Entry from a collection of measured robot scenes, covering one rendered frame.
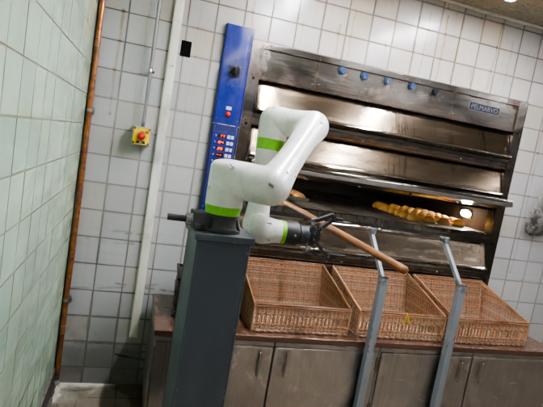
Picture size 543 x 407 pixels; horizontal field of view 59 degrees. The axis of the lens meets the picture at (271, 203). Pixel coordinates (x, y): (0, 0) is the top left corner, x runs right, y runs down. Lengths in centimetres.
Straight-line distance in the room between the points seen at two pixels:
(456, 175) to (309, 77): 120
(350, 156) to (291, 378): 135
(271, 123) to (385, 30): 143
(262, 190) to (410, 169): 180
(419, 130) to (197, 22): 152
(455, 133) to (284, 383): 192
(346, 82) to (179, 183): 117
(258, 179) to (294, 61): 147
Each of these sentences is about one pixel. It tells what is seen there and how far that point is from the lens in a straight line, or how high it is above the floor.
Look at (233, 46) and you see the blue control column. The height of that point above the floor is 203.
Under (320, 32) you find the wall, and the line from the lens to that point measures 297.
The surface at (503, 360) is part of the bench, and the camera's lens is 326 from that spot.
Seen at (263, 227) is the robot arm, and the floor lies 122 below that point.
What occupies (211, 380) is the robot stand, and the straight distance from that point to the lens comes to 177.
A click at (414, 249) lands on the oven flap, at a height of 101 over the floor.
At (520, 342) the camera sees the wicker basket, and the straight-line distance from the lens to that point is 337.
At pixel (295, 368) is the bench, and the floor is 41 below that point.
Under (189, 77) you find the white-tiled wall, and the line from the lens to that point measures 277.
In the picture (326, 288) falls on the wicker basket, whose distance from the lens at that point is 295.
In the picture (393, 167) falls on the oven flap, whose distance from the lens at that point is 314.
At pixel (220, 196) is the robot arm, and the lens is 160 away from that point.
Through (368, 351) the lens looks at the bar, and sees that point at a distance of 267.
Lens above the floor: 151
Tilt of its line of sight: 6 degrees down
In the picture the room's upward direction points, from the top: 10 degrees clockwise
